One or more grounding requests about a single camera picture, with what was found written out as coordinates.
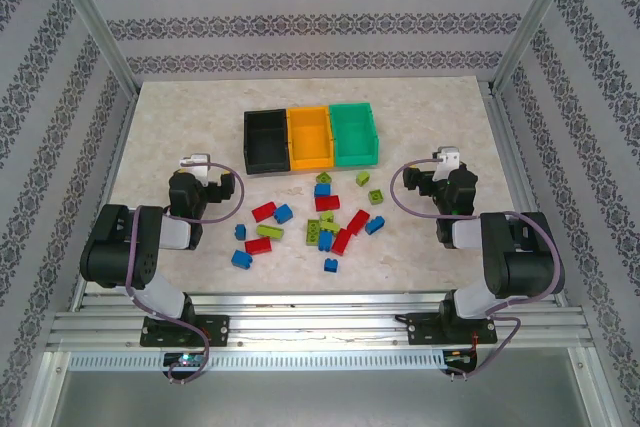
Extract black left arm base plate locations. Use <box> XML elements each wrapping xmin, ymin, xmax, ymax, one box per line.
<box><xmin>140</xmin><ymin>314</ymin><xmax>231</xmax><ymax>348</ymax></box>

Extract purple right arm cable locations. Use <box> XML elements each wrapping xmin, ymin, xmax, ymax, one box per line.
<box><xmin>391</xmin><ymin>157</ymin><xmax>566</xmax><ymax>382</ymax></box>

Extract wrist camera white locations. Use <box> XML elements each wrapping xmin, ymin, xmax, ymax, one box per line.
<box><xmin>180</xmin><ymin>154</ymin><xmax>212</xmax><ymax>183</ymax></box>
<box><xmin>432</xmin><ymin>146</ymin><xmax>462</xmax><ymax>182</ymax></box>

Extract aluminum side rail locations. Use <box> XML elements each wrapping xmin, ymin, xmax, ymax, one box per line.
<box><xmin>487</xmin><ymin>81</ymin><xmax>571</xmax><ymax>308</ymax></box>
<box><xmin>69</xmin><ymin>89</ymin><xmax>144</xmax><ymax>311</ymax></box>

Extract green plastic bin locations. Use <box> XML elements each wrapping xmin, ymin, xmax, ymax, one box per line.
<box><xmin>328</xmin><ymin>101</ymin><xmax>381</xmax><ymax>168</ymax></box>

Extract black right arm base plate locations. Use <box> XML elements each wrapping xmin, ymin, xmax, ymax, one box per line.
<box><xmin>407</xmin><ymin>311</ymin><xmax>499</xmax><ymax>347</ymax></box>

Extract aluminum frame post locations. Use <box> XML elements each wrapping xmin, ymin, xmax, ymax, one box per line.
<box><xmin>42</xmin><ymin>0</ymin><xmax>141</xmax><ymax>96</ymax></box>
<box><xmin>492</xmin><ymin>0</ymin><xmax>584</xmax><ymax>93</ymax></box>

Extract black plastic bin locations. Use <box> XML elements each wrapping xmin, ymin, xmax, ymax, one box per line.
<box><xmin>243</xmin><ymin>109</ymin><xmax>293</xmax><ymax>176</ymax></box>

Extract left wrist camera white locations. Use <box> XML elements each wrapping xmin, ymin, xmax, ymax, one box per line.
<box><xmin>180</xmin><ymin>154</ymin><xmax>212</xmax><ymax>183</ymax></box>

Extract gray metal panel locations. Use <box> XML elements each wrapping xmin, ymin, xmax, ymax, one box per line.
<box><xmin>52</xmin><ymin>369</ymin><xmax>596</xmax><ymax>427</ymax></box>

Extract slotted cable duct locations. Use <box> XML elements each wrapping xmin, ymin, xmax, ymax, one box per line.
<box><xmin>67</xmin><ymin>351</ymin><xmax>449</xmax><ymax>372</ymax></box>

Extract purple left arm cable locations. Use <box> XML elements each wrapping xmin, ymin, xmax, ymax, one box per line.
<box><xmin>124</xmin><ymin>160</ymin><xmax>246</xmax><ymax>386</ymax></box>

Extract orange plastic bin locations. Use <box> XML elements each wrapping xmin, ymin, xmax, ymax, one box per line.
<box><xmin>286</xmin><ymin>105</ymin><xmax>335</xmax><ymax>172</ymax></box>

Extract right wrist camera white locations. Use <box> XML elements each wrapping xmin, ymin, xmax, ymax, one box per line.
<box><xmin>432</xmin><ymin>146</ymin><xmax>462</xmax><ymax>182</ymax></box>

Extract aluminum rail frame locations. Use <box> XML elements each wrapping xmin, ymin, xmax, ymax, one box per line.
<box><xmin>47</xmin><ymin>291</ymin><xmax>596</xmax><ymax>353</ymax></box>

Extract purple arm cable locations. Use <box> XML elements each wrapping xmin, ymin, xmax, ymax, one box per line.
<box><xmin>391</xmin><ymin>157</ymin><xmax>566</xmax><ymax>382</ymax></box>
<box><xmin>124</xmin><ymin>160</ymin><xmax>246</xmax><ymax>386</ymax></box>

